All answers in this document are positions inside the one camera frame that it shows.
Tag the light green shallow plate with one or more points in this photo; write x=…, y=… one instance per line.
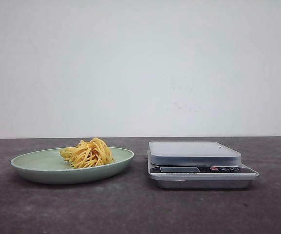
x=48, y=167

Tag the yellow vermicelli noodle bundle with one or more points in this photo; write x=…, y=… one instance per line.
x=88, y=154

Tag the silver digital kitchen scale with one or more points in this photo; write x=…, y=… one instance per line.
x=197, y=165

